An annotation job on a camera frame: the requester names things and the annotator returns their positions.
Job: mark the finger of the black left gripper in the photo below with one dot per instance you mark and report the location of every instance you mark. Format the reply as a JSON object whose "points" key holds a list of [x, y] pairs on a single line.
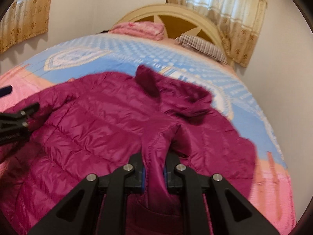
{"points": [[5, 91], [14, 127]]}

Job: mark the magenta puffer jacket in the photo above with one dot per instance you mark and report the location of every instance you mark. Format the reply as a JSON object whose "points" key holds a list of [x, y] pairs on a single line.
{"points": [[95, 123]]}

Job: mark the cream wooden headboard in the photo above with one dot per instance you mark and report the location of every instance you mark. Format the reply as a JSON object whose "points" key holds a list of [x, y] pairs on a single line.
{"points": [[179, 20]]}

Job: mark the folded pink blanket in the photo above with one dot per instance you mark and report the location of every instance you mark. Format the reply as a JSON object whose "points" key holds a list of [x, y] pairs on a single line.
{"points": [[143, 29]]}

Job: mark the beige patterned curtain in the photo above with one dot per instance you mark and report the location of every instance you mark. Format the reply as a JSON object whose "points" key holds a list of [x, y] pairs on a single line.
{"points": [[239, 23], [23, 20]]}

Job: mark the beige patterned curtain right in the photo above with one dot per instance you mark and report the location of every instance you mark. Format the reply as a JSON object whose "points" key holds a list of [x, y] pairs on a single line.
{"points": [[239, 23]]}

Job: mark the blue pink printed bedspread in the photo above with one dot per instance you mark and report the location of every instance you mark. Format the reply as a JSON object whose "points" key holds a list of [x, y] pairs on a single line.
{"points": [[271, 192]]}

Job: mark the beige patterned curtain left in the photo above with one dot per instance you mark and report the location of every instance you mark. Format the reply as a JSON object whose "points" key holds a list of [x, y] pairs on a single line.
{"points": [[23, 20]]}

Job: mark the striped pillow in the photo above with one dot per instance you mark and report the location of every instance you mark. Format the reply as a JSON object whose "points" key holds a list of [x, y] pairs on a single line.
{"points": [[203, 47]]}

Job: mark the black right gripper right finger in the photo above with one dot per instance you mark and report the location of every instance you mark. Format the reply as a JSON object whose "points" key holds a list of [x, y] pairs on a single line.
{"points": [[211, 205]]}

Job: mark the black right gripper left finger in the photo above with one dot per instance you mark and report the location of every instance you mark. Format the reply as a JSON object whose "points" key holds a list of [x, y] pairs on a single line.
{"points": [[97, 205]]}

